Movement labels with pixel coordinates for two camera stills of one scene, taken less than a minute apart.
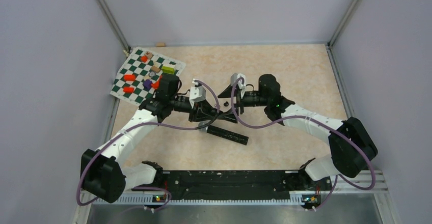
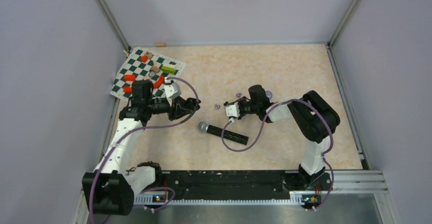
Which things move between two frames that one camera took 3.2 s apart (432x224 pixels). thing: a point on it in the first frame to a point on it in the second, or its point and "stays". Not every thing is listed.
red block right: [155, 85] stays
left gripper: [201, 111] to [180, 108]
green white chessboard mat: [140, 77] stays
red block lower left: [128, 89] stays
